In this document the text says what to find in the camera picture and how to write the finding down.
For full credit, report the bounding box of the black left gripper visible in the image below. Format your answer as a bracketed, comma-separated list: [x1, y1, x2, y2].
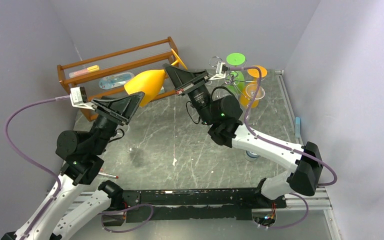
[92, 90, 148, 154]

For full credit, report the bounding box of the orange plastic goblet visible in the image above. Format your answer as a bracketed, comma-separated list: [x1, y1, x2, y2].
[123, 48, 188, 108]
[239, 68, 266, 108]

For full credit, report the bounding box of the green plastic goblet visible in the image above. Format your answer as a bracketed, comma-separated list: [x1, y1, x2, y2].
[226, 52, 247, 93]

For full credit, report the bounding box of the clear plastic wine glass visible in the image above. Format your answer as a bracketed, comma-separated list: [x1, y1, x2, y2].
[123, 124, 136, 154]
[239, 83, 266, 110]

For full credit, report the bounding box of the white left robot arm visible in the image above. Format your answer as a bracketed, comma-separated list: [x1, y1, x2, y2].
[3, 87, 145, 240]

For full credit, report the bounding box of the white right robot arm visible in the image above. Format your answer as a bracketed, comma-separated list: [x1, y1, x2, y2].
[163, 63, 323, 208]

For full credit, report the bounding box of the orange wooden shelf rack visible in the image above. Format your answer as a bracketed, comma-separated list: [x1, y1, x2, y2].
[57, 36, 187, 107]

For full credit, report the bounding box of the chrome wine glass rack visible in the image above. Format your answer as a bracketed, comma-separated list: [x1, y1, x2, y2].
[224, 52, 267, 99]

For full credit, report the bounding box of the small white box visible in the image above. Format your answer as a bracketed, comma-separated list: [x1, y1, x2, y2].
[158, 86, 165, 95]

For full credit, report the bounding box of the yellow pink highlighter pen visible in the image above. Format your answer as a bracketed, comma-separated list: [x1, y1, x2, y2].
[68, 65, 100, 78]

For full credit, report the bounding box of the red grey marker pen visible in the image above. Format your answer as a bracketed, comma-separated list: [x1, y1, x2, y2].
[98, 171, 119, 179]

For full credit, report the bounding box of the small blue-lidded jar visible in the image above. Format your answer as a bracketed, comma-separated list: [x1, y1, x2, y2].
[244, 151, 260, 162]

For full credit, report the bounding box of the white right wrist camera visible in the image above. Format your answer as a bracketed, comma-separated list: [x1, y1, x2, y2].
[209, 61, 229, 81]

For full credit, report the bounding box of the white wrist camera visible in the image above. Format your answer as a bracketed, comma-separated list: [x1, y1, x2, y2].
[209, 61, 229, 81]
[69, 86, 96, 111]

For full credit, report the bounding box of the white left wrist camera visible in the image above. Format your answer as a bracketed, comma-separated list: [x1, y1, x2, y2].
[69, 86, 96, 111]

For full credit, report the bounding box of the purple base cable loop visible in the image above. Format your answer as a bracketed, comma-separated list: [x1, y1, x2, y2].
[100, 202, 154, 234]

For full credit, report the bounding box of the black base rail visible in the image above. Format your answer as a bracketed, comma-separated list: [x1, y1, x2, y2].
[98, 184, 274, 223]

